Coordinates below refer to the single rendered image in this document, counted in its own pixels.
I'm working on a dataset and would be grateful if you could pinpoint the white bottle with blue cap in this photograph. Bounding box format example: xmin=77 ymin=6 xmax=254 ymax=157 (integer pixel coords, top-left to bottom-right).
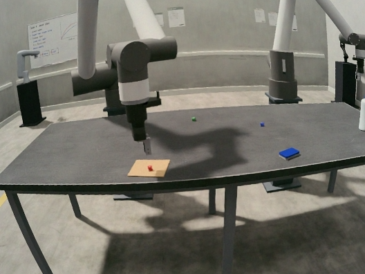
xmin=359 ymin=99 xmax=365 ymax=131

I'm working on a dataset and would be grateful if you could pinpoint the beige flat mat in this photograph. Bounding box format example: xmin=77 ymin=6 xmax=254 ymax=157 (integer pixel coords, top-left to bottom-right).
xmin=128 ymin=160 xmax=170 ymax=177

